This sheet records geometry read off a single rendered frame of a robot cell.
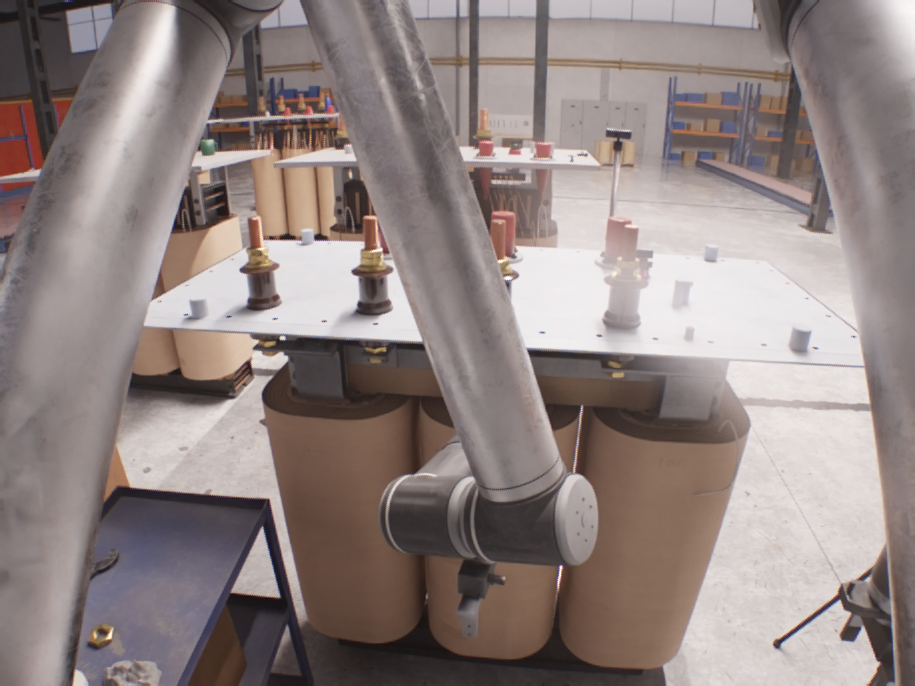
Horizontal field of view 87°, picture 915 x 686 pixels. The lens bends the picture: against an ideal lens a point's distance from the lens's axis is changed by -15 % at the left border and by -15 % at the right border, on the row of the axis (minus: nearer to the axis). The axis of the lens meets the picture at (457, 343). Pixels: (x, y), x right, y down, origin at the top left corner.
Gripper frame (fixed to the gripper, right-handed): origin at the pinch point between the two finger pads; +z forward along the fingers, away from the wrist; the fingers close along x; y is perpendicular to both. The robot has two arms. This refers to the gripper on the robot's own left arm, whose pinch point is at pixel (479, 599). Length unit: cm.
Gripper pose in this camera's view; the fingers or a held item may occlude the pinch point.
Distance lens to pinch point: 111.7
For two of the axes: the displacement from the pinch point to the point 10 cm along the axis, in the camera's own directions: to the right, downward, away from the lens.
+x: 2.8, -3.9, 8.8
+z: 0.0, 9.1, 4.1
